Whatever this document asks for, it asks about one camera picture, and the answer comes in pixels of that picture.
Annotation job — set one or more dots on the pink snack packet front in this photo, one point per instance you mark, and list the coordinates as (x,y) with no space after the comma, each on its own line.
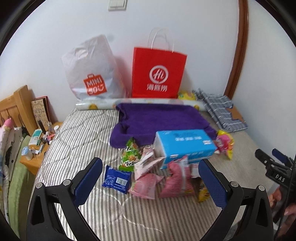
(145,186)

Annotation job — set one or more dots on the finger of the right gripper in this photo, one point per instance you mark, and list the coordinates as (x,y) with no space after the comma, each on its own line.
(264,158)
(281,157)

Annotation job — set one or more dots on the wooden headboard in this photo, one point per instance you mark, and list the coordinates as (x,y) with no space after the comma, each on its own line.
(18,108)

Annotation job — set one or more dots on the person's right hand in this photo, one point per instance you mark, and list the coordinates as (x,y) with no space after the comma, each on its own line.
(275,197)

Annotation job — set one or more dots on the green snack packet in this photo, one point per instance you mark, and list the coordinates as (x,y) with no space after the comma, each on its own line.
(131,155)

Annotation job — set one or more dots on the rolled fruit print mat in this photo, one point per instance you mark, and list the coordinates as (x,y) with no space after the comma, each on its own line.
(112,103)

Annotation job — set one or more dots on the brown door frame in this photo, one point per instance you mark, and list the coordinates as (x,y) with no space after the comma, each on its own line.
(240,51)

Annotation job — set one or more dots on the grey checked folded fabric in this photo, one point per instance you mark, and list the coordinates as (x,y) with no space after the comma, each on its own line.
(222,111)

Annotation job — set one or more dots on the red paper shopping bag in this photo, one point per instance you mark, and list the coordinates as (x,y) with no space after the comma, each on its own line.
(157,70)

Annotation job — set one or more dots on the white wall switch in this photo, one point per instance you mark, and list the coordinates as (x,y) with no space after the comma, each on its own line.
(117,5)

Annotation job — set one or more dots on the blue tissue pack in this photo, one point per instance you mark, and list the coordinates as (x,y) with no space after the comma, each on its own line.
(173,145)

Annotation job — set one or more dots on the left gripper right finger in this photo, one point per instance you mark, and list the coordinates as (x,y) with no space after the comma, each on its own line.
(256,222)

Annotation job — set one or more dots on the yellow bag by wall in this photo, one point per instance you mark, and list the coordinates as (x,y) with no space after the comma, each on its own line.
(187,95)

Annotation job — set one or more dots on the striped bed mattress cover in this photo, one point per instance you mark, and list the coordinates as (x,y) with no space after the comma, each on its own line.
(113,215)

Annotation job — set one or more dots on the pink white snack packet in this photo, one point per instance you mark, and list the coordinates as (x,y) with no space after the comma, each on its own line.
(147,161)

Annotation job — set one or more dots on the green bed sheet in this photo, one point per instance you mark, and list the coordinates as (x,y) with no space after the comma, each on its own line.
(19,194)

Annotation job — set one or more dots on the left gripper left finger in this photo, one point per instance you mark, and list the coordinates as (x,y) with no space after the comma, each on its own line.
(43,222)

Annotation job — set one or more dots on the blue snack packet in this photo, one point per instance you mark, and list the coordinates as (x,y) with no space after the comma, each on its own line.
(117,180)

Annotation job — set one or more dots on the purple towel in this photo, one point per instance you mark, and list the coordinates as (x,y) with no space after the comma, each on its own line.
(141,122)

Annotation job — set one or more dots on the wooden bedside table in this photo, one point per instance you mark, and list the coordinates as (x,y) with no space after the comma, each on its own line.
(34,164)

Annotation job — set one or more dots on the brown framed picture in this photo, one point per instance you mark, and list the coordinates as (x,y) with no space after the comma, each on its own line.
(40,110)

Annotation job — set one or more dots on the pink dotted snack packet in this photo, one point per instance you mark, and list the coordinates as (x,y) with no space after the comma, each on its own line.
(179,182)

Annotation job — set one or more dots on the pink yellow snack packet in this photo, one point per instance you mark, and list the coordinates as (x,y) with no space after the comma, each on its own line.
(224,143)

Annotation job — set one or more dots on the white Miniso plastic bag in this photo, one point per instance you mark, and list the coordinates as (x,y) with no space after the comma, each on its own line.
(92,72)

